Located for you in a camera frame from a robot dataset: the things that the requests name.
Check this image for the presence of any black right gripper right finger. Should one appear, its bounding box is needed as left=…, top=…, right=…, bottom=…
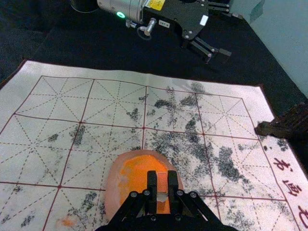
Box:
left=167, top=170, right=221, bottom=222

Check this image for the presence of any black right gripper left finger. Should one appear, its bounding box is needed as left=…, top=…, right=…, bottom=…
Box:
left=113, top=170, right=158, bottom=223

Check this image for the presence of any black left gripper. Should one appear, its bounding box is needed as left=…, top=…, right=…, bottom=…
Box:
left=142, top=0, right=244, bottom=64

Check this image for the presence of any round orange sponge pad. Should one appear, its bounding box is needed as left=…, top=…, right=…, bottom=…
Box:
left=104, top=149, right=185, bottom=221

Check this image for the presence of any white red-grid calligraphy cloth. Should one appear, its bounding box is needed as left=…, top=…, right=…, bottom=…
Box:
left=0, top=60, right=308, bottom=231

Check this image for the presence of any dark brown wooden block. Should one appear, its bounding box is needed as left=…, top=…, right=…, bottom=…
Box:
left=254, top=103, right=308, bottom=146

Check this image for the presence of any black table cloth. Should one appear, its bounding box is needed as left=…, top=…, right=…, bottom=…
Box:
left=0, top=0, right=308, bottom=174

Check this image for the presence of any dark cable with silver plug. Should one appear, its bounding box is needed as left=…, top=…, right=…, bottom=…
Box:
left=125, top=18, right=157, bottom=40

